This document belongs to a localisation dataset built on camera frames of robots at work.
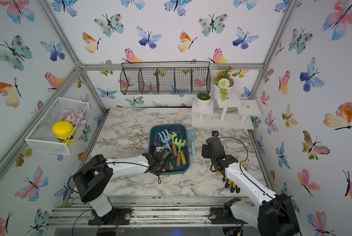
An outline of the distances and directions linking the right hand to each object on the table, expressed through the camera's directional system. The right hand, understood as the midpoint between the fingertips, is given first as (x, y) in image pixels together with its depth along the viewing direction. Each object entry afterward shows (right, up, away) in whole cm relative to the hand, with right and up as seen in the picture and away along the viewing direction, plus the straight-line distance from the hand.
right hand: (211, 145), depth 85 cm
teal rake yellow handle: (-16, -10, +7) cm, 20 cm away
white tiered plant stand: (+15, +20, +23) cm, 34 cm away
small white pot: (-3, +28, +11) cm, 30 cm away
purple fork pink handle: (-35, -1, +16) cm, 39 cm away
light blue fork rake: (-27, +1, +16) cm, 32 cm away
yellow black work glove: (+9, -21, -1) cm, 23 cm away
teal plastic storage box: (-21, +3, +16) cm, 27 cm away
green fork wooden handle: (-23, -14, +3) cm, 27 cm away
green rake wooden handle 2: (-19, -1, +14) cm, 23 cm away
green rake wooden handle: (-24, +5, +16) cm, 29 cm away
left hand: (-26, -11, +6) cm, 29 cm away
